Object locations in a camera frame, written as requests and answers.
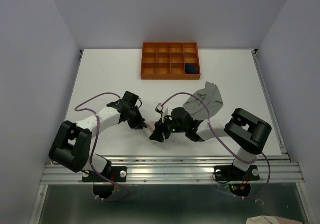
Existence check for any navy blue underwear white trim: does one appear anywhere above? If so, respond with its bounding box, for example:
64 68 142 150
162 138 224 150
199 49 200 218
185 63 200 75

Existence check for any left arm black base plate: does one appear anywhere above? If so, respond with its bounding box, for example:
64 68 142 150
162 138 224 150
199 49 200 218
82 166 128 183

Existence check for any orange compartment tray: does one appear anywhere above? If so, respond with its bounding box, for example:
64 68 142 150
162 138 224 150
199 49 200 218
140 42 201 80

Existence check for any aluminium rail frame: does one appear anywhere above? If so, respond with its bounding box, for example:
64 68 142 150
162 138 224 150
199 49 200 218
33 49 313 224

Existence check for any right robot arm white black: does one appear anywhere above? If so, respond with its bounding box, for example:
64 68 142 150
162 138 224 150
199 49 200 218
145 107 272 179

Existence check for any white pink bag corner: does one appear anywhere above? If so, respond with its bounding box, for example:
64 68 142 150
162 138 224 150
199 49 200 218
246 215 301 224

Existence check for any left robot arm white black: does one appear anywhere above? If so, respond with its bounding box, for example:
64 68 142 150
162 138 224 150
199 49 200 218
48 91 147 181

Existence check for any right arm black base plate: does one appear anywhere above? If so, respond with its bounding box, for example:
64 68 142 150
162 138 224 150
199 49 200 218
213 165 260 183

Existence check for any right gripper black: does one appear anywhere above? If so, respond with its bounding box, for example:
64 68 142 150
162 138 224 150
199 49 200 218
148 114 187 143

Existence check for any white pink grey underwear pile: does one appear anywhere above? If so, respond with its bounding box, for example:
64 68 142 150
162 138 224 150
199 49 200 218
144 121 155 136

